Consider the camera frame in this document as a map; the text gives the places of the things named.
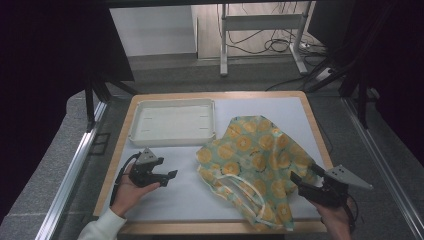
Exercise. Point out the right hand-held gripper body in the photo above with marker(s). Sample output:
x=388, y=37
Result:
x=328, y=193

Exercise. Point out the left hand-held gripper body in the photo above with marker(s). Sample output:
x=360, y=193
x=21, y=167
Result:
x=143, y=175

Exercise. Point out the orange-print cloth bag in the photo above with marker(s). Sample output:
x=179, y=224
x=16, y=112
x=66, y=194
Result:
x=256, y=156

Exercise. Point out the person's left hand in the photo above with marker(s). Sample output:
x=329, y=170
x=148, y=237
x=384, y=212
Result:
x=128, y=196

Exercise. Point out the person's right hand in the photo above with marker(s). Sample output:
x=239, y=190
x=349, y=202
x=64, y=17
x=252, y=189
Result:
x=336, y=221

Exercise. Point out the pale grey table mat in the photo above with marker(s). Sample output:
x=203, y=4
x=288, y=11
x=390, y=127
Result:
x=180, y=193

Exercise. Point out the white plastic tray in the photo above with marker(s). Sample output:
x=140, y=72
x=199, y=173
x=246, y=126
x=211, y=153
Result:
x=173, y=123

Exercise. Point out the black metal stand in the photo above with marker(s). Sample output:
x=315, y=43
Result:
x=90, y=103
x=361, y=100

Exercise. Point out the white power strip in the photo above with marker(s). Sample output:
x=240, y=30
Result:
x=324, y=74

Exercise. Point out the white cabinet panel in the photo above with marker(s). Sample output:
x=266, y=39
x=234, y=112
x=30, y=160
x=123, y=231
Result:
x=153, y=30

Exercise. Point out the dark curtain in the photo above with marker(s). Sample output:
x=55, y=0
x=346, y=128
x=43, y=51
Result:
x=400, y=66
x=43, y=66

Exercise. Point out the black floor bracket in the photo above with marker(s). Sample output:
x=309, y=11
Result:
x=99, y=144

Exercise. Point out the aluminium frame rail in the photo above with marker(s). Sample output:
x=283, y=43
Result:
x=383, y=166
x=71, y=166

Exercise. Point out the white metal desk frame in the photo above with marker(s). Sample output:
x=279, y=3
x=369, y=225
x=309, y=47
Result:
x=260, y=22

